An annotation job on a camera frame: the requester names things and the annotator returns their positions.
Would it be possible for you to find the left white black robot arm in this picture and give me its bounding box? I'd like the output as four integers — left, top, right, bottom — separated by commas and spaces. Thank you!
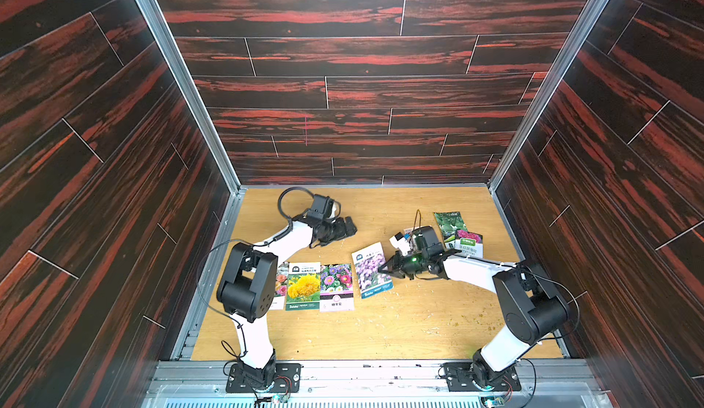
216, 216, 357, 375

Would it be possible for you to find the yellow marigold seed packet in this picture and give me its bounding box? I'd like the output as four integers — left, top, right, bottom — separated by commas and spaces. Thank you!
285, 262, 321, 311

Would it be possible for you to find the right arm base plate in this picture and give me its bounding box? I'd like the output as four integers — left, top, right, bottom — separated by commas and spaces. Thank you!
438, 361, 522, 393

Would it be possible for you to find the purple flower seed packet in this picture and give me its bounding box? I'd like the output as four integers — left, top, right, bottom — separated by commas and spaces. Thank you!
351, 242, 393, 299

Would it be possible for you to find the multicolour flower seed packet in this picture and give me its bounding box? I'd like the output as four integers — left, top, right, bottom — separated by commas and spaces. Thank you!
269, 261, 289, 311

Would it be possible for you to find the front aluminium rail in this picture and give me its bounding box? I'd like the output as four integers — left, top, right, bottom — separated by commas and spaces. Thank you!
142, 358, 614, 407

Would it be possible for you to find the pink aster seed packet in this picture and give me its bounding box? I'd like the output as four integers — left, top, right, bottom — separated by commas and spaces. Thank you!
320, 264, 354, 313

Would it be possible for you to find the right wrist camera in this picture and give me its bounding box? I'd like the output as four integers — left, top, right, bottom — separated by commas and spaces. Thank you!
390, 232, 413, 257

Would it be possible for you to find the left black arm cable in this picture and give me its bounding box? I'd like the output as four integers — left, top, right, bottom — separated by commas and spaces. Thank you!
276, 186, 317, 225

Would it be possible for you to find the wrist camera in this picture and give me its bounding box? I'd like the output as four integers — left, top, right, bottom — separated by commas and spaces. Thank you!
390, 232, 413, 257
307, 194, 340, 221

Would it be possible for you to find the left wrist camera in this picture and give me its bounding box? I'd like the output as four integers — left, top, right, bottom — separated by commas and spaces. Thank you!
307, 194, 340, 221

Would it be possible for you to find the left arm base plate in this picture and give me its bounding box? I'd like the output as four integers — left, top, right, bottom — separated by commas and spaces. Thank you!
225, 362, 302, 394

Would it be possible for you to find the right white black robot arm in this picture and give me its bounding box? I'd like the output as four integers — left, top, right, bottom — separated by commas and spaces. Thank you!
378, 226, 570, 391

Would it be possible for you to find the dark green leaf seed packet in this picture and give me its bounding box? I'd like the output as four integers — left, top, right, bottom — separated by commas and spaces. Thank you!
434, 212, 468, 240

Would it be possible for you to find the green magenta seed packet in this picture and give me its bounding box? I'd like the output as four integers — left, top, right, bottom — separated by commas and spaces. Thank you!
452, 229, 484, 259

